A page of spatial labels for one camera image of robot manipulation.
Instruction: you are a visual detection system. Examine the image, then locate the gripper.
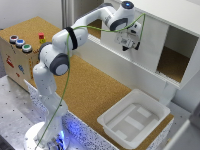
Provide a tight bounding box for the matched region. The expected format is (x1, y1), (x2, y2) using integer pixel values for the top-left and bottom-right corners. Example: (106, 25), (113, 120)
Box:
(114, 25), (143, 52)

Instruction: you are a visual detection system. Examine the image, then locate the white sliding door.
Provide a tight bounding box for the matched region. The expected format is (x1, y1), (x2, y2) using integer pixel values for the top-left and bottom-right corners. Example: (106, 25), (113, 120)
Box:
(100, 9), (170, 73)

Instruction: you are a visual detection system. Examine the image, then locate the white cabinet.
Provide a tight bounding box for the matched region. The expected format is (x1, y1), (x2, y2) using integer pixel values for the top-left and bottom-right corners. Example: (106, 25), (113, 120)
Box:
(72, 0), (200, 107)

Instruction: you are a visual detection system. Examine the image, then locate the white plastic box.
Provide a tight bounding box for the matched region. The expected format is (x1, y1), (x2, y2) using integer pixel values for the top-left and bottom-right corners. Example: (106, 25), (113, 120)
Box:
(96, 88), (172, 150)

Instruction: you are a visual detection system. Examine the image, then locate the green button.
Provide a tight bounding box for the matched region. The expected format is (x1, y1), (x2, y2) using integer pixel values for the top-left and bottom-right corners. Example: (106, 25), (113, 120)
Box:
(21, 43), (33, 54)

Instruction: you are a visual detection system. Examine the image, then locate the wooden drawer box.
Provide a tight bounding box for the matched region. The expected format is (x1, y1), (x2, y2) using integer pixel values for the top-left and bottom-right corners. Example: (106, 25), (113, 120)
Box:
(0, 16), (64, 92)

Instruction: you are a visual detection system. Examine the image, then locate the blue button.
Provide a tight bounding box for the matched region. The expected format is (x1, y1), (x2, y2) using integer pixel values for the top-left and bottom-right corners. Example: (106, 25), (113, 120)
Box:
(14, 38), (26, 49)

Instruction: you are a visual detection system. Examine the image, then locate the red button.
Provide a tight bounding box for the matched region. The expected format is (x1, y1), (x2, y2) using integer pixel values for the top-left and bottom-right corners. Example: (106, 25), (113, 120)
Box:
(8, 34), (20, 44)

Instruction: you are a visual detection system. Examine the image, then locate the green cable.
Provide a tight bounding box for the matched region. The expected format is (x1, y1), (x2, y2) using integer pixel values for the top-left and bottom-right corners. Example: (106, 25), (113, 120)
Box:
(34, 13), (147, 150)

